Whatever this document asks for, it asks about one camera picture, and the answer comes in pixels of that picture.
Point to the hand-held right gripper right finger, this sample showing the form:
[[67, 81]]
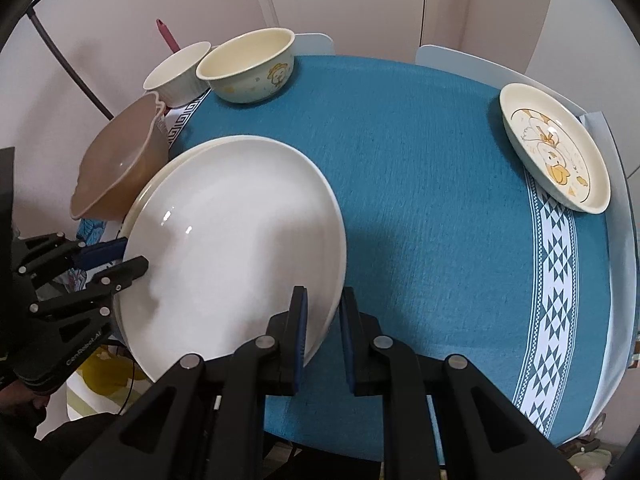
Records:
[[347, 340]]

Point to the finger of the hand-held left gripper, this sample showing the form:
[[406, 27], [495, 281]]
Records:
[[100, 251], [125, 271]]

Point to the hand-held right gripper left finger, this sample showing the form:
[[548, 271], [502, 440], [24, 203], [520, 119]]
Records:
[[299, 332]]

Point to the large cream plate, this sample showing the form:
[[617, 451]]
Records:
[[136, 202]]

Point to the brown bowl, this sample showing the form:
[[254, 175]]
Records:
[[112, 160]]

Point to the large white plate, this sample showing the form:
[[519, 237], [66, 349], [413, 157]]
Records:
[[225, 240]]

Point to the white ribbed bowl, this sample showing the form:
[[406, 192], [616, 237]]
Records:
[[175, 72]]

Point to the cream duck print bowl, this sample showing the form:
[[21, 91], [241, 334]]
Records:
[[245, 67]]

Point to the cream duck print plate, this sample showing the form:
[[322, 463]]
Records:
[[550, 145]]

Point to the teal patterned tablecloth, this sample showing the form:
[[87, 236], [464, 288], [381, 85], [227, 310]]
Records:
[[425, 200]]

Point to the black pole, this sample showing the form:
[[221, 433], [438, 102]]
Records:
[[65, 60]]

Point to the white door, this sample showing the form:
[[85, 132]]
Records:
[[340, 0]]

